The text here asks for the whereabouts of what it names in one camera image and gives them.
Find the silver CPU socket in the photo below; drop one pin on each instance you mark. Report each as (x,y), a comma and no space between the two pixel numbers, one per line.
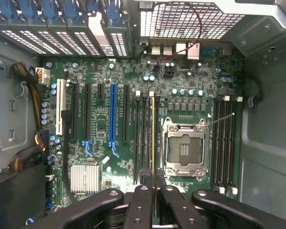
(186,148)

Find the white expansion slot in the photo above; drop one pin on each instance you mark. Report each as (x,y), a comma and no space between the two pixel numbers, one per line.
(59,107)

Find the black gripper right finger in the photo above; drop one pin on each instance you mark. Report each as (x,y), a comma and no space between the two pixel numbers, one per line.
(174,207)

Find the black expansion slot blue latch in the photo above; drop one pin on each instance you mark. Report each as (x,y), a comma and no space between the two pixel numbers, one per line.
(87,112)

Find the green motherboard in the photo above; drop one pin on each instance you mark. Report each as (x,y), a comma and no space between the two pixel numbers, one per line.
(105,112)

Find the black power supply box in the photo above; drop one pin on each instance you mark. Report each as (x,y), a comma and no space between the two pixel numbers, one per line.
(16,198)

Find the white power connector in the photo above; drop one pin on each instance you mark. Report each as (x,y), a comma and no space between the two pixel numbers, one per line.
(43,76)

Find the short black expansion slot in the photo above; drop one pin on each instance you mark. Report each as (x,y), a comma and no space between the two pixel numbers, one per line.
(100,91)

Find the black RAM slot white latches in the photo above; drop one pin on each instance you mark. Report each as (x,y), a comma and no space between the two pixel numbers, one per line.
(233,143)
(137,138)
(221,143)

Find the thin metal locking lever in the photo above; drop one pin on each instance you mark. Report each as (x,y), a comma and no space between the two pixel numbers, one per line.
(220,118)
(162,148)

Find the perforated slot cover blue clip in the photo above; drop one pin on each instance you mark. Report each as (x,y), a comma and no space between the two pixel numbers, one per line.
(69,43)
(88,44)
(21,41)
(48,43)
(118,43)

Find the silver network port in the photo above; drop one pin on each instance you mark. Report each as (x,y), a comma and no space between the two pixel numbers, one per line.
(193,51)

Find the silver finned chipset heatsink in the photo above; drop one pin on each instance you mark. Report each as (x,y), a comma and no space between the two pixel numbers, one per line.
(85,177)

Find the long black expansion slot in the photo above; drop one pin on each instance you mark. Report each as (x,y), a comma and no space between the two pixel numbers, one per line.
(126,112)
(74,112)

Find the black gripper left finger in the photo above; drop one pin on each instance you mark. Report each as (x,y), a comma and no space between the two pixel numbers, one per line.
(143,205)

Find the grey metal PC case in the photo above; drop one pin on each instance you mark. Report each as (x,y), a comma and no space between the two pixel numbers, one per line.
(267,133)

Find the silver double USB port block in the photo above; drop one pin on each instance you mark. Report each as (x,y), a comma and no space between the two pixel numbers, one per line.
(162,49)

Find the RAM memory stick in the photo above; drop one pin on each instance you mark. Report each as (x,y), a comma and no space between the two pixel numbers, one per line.
(150,133)

